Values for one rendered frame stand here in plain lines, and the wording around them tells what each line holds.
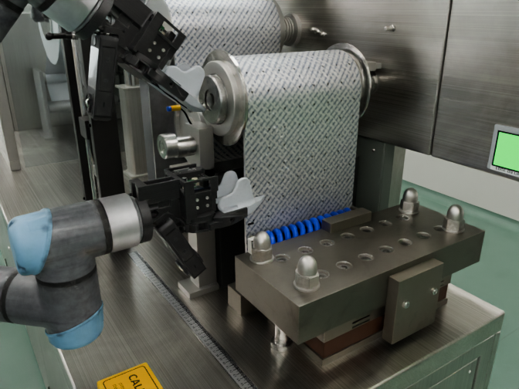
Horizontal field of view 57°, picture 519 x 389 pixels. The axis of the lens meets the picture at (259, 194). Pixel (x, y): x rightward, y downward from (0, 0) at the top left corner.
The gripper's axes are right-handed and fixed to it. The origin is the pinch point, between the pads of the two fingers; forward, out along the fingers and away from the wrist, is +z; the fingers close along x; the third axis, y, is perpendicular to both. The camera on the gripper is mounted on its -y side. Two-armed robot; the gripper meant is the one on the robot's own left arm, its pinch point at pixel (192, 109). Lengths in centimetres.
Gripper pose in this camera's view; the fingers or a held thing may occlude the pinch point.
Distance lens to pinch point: 76.1
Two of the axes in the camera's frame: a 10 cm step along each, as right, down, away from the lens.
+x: -5.6, -3.1, 7.7
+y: 5.3, -8.5, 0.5
